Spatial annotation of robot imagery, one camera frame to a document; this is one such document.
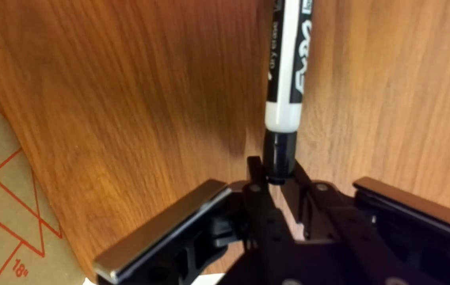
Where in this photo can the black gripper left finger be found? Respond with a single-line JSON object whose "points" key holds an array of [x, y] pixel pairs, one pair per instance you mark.
{"points": [[171, 231]]}

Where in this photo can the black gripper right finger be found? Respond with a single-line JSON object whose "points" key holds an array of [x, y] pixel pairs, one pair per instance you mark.
{"points": [[393, 231]]}

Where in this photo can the white marker black cap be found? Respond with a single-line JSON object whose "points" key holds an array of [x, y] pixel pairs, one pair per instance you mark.
{"points": [[288, 79]]}

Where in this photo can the brown cardboard panel red print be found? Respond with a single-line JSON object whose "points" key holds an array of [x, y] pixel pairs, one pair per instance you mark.
{"points": [[3, 211]]}

